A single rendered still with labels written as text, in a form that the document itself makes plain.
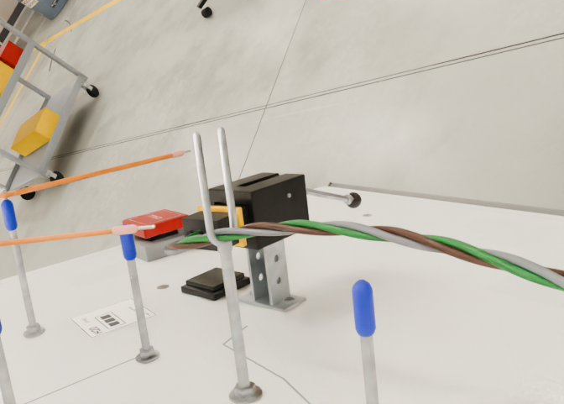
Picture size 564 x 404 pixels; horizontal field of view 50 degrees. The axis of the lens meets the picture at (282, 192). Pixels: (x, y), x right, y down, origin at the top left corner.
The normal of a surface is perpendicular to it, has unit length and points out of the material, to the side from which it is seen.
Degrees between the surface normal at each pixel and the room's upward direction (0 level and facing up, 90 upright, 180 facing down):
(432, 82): 0
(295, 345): 50
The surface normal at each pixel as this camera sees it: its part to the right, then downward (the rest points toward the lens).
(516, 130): -0.66, -0.46
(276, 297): 0.75, 0.05
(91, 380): -0.11, -0.97
